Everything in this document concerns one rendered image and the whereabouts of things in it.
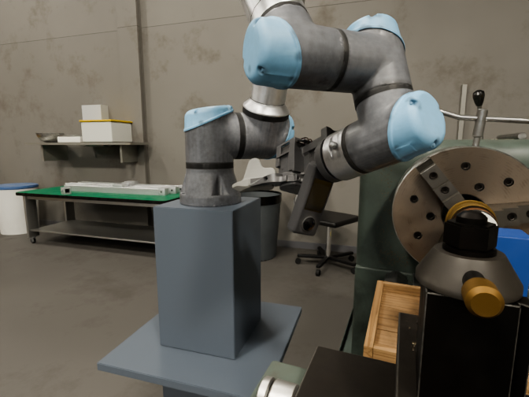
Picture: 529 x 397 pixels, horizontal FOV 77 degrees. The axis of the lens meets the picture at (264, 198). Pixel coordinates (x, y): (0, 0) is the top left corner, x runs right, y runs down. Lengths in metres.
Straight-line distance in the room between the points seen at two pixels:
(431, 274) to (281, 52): 0.27
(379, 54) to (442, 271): 0.27
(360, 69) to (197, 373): 0.68
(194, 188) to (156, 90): 4.00
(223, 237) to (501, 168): 0.63
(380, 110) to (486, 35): 3.71
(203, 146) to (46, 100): 5.28
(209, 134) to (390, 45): 0.44
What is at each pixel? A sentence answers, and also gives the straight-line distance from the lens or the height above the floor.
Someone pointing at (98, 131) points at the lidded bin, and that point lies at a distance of 4.65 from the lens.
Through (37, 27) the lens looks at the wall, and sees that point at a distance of 6.20.
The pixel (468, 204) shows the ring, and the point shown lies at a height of 1.12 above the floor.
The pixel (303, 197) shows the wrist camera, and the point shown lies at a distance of 0.53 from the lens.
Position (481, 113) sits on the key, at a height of 1.31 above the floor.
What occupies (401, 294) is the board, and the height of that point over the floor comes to 0.88.
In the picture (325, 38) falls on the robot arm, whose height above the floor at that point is 1.36.
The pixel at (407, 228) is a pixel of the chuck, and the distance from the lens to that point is 0.90.
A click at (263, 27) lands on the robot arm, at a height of 1.36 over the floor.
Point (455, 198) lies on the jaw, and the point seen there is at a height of 1.13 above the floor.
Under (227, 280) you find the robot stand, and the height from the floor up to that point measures 0.94.
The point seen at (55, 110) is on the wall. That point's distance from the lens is 5.85.
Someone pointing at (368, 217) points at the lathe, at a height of 1.02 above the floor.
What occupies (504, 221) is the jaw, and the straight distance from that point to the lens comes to 0.84.
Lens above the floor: 1.24
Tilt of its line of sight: 9 degrees down
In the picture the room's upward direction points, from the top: straight up
